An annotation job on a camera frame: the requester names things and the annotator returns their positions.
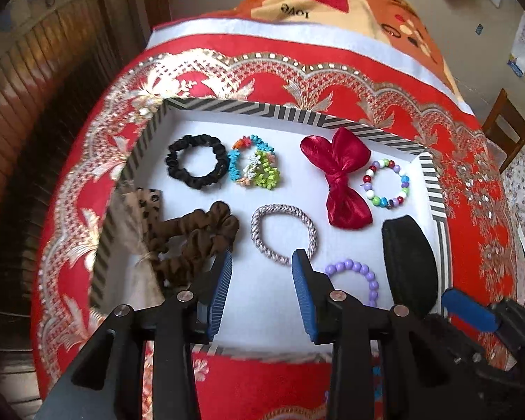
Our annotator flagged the purple bead bracelet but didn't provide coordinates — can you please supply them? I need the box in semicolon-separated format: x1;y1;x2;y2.
324;259;381;309

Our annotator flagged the silver braided hair band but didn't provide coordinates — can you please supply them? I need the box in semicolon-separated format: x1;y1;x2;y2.
250;204;319;266

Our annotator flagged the multicolour bead bracelet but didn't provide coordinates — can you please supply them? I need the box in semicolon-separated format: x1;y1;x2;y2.
360;158;412;210

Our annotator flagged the red satin bow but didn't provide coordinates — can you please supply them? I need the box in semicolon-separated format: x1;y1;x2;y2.
300;127;373;230

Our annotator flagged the black scrunchie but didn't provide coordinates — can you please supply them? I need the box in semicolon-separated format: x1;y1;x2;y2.
165;134;229;190

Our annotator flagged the colourful flower bead bracelet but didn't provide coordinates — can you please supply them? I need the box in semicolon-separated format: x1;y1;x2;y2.
226;134;282;192

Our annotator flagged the black fabric pouch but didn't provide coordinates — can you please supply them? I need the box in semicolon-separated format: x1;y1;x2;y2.
381;215;438;319

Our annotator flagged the leopard print sheer ribbon bow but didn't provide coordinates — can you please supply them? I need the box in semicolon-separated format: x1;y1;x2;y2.
90;180;164;314

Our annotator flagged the striped chevron shallow box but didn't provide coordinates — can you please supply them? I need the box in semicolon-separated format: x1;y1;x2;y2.
88;99;452;358

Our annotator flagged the wooden chair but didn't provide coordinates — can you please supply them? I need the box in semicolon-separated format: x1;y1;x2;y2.
482;88;525;173

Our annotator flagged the red floral embroidered bedspread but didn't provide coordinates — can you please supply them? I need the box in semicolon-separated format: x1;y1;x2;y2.
31;17;519;396

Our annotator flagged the orange love-print blanket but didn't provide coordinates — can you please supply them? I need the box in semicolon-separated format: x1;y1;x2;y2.
211;0;461;97

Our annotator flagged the brown scrunchie hair tie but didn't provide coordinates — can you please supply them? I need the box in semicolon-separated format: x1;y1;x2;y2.
147;200;241;287

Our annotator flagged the wall calendar poster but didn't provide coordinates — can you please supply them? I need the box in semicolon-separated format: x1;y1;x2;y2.
507;12;525;78

